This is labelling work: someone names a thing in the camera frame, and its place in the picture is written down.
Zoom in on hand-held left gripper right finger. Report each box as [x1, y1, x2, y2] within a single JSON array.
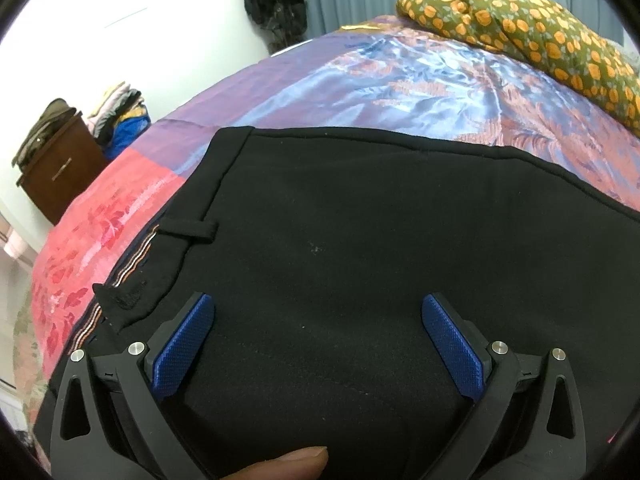
[[421, 294, 589, 480]]

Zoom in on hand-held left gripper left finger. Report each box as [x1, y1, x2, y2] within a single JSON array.
[[50, 291, 217, 480]]

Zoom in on black pants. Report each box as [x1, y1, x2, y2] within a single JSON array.
[[32, 126, 640, 480]]

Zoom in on person's left hand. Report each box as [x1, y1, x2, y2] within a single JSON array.
[[212, 446, 329, 480]]

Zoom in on brown wooden cabinet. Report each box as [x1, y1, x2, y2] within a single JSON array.
[[15, 110, 108, 226]]

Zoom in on stack of folded clothes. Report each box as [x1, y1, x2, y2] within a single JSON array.
[[86, 81, 152, 161]]

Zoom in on olive bag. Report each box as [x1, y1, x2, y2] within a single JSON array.
[[11, 98, 83, 168]]

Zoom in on floral satin bedspread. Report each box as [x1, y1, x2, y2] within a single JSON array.
[[15, 15, 640, 411]]

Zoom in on olive quilt with orange dots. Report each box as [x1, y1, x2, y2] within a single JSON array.
[[396, 0, 640, 138]]

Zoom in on black hanging bags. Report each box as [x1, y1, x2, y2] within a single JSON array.
[[240, 0, 308, 56]]

